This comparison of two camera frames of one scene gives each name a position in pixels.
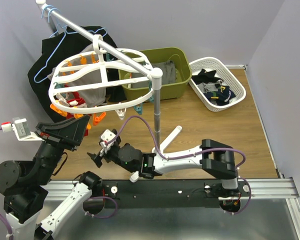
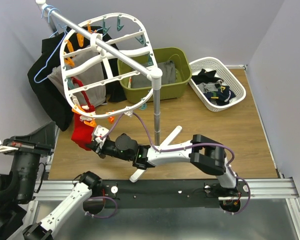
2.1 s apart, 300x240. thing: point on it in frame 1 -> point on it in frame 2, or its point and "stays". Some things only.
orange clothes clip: x=58 y=110 -> x=92 y=123
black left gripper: x=67 y=133 -> x=40 y=141
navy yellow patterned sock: x=223 y=95 stays
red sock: x=80 y=100 -> x=91 y=108
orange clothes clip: x=69 y=64 -> x=70 y=46
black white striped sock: x=208 y=77 stays
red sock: x=76 y=101 -> x=81 y=133
